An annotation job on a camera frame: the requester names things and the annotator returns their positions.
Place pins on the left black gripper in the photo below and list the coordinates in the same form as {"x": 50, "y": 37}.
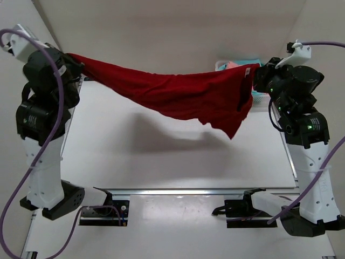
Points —
{"x": 81, "y": 64}

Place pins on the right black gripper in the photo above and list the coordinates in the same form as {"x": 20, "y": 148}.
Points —
{"x": 263, "y": 73}

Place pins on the red t shirt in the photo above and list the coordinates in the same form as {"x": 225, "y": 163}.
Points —
{"x": 222, "y": 99}

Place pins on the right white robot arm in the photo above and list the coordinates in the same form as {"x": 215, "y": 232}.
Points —
{"x": 306, "y": 133}

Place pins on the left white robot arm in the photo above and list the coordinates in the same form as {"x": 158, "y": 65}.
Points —
{"x": 35, "y": 118}

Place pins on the white plastic laundry basket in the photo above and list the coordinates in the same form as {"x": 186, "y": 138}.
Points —
{"x": 260, "y": 99}

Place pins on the teal t shirt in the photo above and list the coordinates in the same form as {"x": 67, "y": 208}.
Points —
{"x": 254, "y": 91}

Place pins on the pink t shirt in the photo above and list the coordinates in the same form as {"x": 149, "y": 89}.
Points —
{"x": 230, "y": 65}

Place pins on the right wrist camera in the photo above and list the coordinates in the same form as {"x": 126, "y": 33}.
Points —
{"x": 298, "y": 54}

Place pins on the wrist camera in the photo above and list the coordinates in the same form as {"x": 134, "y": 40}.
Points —
{"x": 19, "y": 47}
{"x": 298, "y": 54}

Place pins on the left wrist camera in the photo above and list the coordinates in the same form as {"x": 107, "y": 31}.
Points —
{"x": 19, "y": 47}

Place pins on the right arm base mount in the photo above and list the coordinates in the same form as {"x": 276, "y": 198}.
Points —
{"x": 240, "y": 214}

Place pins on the aluminium rail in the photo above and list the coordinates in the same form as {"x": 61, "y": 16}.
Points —
{"x": 177, "y": 192}

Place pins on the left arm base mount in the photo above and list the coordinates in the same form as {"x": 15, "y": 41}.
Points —
{"x": 107, "y": 217}

